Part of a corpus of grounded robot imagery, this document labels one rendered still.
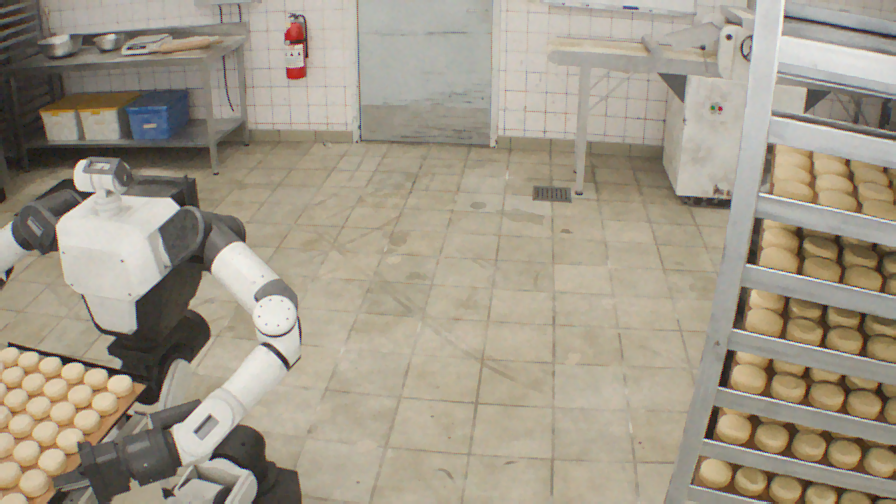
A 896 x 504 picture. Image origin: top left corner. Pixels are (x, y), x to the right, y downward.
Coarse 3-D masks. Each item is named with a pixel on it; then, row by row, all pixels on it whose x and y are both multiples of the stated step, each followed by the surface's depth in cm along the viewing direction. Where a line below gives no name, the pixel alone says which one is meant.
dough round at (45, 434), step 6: (36, 426) 112; (42, 426) 112; (48, 426) 112; (54, 426) 112; (36, 432) 110; (42, 432) 110; (48, 432) 110; (54, 432) 111; (36, 438) 109; (42, 438) 109; (48, 438) 110; (54, 438) 111; (42, 444) 109; (48, 444) 110
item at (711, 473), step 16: (704, 464) 101; (720, 464) 101; (736, 464) 103; (704, 480) 100; (720, 480) 98; (736, 480) 98; (752, 480) 97; (768, 480) 99; (784, 480) 96; (800, 480) 99; (752, 496) 97; (768, 496) 96; (784, 496) 94; (800, 496) 96; (816, 496) 93; (832, 496) 93; (848, 496) 92; (864, 496) 92; (880, 496) 93
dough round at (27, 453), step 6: (18, 444) 107; (24, 444) 107; (30, 444) 107; (36, 444) 108; (18, 450) 106; (24, 450) 106; (30, 450) 106; (36, 450) 106; (18, 456) 104; (24, 456) 105; (30, 456) 105; (36, 456) 106; (18, 462) 104; (24, 462) 104; (30, 462) 105; (36, 462) 106
